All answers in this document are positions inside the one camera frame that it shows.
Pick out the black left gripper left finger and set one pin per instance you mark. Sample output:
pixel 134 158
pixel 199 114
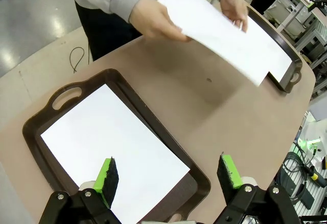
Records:
pixel 107 180

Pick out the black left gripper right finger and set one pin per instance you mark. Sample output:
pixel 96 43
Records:
pixel 230 175

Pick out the white A4 paper sheet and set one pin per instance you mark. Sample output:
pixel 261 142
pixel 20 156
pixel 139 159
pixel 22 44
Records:
pixel 107 137
pixel 217 30
pixel 276 58

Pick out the person's left hand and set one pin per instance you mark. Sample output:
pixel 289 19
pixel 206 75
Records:
pixel 233 7

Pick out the person's right hand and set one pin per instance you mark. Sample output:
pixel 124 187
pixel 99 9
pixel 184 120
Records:
pixel 153 17

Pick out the brown plastic serving tray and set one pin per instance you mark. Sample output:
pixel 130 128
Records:
pixel 278 39
pixel 161 132

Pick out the black and yellow tool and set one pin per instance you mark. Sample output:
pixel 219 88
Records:
pixel 314 176

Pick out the person in grey hoodie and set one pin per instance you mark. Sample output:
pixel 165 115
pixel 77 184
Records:
pixel 107 30

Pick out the cluttered metal frame workbench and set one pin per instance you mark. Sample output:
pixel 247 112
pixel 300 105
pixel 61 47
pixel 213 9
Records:
pixel 301 12

